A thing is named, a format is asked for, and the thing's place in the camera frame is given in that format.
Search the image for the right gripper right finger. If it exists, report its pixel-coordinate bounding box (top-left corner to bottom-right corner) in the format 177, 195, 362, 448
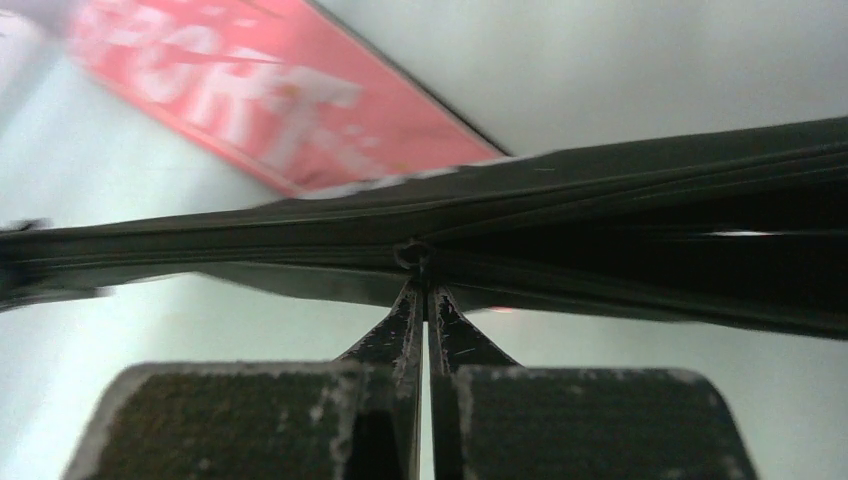
427, 287, 757, 479

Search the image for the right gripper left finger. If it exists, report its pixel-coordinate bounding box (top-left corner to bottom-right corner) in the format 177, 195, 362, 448
64, 281, 424, 479

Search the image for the black racket bag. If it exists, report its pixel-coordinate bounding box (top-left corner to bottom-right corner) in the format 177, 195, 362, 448
1, 117, 847, 340

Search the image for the pink SPORT racket bag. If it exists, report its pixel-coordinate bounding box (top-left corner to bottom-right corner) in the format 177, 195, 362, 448
67, 1, 501, 198

